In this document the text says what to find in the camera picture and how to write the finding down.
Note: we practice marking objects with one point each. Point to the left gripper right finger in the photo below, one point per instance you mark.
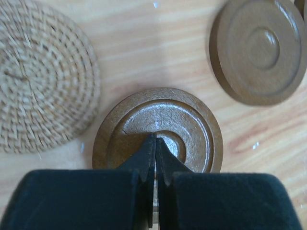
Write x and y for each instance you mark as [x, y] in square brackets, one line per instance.
[219, 201]

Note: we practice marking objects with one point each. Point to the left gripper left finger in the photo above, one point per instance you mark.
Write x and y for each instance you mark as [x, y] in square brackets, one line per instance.
[115, 199]

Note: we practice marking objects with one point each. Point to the brown wooden coaster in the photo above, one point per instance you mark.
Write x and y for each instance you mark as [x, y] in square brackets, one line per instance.
[184, 122]
[258, 50]
[301, 6]

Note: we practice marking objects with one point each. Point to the woven rattan coaster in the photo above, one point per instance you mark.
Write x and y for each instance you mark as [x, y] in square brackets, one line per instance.
[50, 86]

